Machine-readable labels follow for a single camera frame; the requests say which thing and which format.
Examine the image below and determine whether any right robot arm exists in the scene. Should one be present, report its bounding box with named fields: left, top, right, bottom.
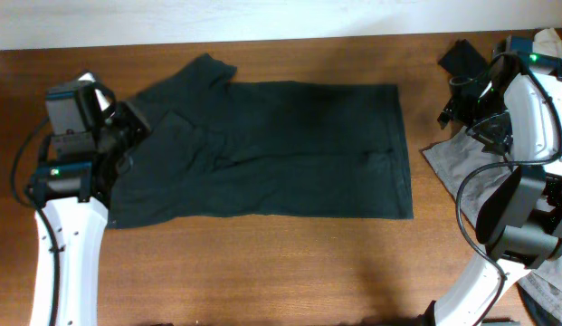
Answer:
left=420, top=36, right=562, bottom=325

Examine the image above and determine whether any black Nike t-shirt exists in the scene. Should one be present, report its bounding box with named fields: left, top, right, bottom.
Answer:
left=109, top=55, right=414, bottom=229

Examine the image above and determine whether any white garment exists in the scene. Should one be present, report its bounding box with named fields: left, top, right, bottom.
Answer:
left=529, top=28, right=562, bottom=79

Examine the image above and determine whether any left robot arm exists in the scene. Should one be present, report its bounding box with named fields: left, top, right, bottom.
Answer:
left=24, top=101, right=150, bottom=325

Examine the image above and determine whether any black garment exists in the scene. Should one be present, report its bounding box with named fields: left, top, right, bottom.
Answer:
left=438, top=39, right=488, bottom=79

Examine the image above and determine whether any grey garment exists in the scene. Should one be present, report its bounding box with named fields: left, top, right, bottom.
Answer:
left=421, top=126, right=562, bottom=325

